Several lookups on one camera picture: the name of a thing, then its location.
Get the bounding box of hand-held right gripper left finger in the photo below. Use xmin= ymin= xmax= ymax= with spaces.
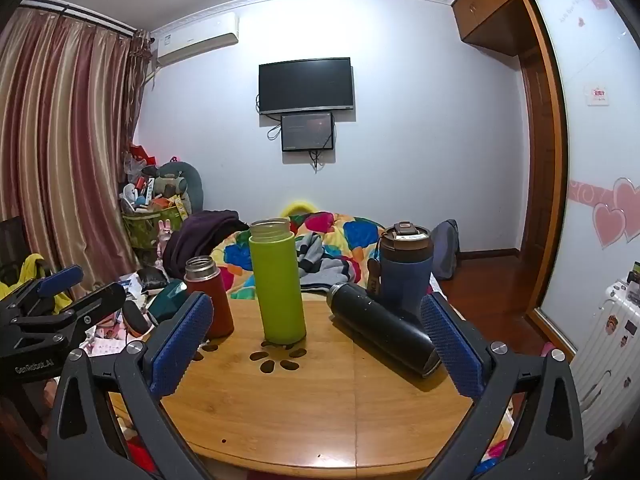
xmin=47 ymin=290 xmax=216 ymax=480

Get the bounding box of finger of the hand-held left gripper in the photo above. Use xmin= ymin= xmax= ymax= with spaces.
xmin=0 ymin=264 xmax=85 ymax=319
xmin=11 ymin=282 xmax=127 ymax=354

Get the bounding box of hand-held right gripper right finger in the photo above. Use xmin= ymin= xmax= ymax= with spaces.
xmin=417 ymin=291 xmax=587 ymax=480

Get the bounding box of green cup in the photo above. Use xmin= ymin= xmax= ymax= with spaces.
xmin=248 ymin=218 xmax=307 ymax=346

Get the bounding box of red cup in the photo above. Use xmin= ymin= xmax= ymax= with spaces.
xmin=184 ymin=255 xmax=235 ymax=339

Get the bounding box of yellow cloth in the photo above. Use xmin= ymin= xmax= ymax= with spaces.
xmin=0 ymin=254 xmax=74 ymax=312

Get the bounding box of teal container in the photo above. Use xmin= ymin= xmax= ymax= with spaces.
xmin=149 ymin=280 xmax=192 ymax=322

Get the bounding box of black oval brush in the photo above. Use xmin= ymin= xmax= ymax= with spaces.
xmin=122 ymin=299 xmax=151 ymax=337

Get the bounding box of dark chair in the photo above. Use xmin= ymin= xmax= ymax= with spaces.
xmin=0 ymin=216 xmax=31 ymax=281

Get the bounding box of black flask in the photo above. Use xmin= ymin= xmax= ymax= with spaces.
xmin=326 ymin=282 xmax=443 ymax=379

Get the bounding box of blue tumbler with brown lid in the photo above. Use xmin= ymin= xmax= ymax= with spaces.
xmin=367 ymin=221 xmax=434 ymax=320

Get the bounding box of green basket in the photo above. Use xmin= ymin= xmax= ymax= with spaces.
xmin=122 ymin=210 xmax=173 ymax=252

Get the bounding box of grey backpack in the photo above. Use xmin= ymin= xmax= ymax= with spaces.
xmin=431 ymin=219 xmax=461 ymax=281

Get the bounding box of dark purple cloth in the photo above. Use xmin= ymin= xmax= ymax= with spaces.
xmin=162 ymin=210 xmax=250 ymax=281

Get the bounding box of striped brown curtain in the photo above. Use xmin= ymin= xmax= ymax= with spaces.
xmin=0 ymin=6 xmax=152 ymax=303

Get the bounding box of colourful printed blanket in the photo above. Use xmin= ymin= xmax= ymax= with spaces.
xmin=210 ymin=211 xmax=387 ymax=302

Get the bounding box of red bag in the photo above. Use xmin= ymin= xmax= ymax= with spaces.
xmin=128 ymin=144 xmax=159 ymax=167

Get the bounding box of grey striped garment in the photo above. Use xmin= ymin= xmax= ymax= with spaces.
xmin=295 ymin=232 xmax=357 ymax=292

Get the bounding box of grey curved cushion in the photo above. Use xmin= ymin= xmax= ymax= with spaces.
xmin=150 ymin=162 xmax=204 ymax=214

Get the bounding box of white suitcase with stickers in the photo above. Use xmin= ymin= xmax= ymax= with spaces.
xmin=570 ymin=280 xmax=640 ymax=457

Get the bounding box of brown wooden door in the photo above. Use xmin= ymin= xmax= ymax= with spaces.
xmin=517 ymin=49 xmax=557 ymax=308

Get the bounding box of pink heart door sticker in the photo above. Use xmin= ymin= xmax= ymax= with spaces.
xmin=592 ymin=177 xmax=640 ymax=250

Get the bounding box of frosted sliding wardrobe door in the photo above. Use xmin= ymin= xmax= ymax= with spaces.
xmin=520 ymin=0 xmax=640 ymax=353

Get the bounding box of small black monitor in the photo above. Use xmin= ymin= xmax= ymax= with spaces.
xmin=280 ymin=112 xmax=335 ymax=153

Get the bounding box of white air conditioner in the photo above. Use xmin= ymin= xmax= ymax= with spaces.
xmin=152 ymin=12 xmax=240 ymax=67

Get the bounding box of white square door sticker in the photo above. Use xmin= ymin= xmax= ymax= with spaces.
xmin=585 ymin=82 xmax=611 ymax=108

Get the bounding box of wooden overhead cabinet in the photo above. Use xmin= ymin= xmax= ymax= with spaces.
xmin=451 ymin=0 xmax=583 ymax=59

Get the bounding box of black wall television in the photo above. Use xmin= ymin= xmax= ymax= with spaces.
xmin=258 ymin=57 xmax=356 ymax=115

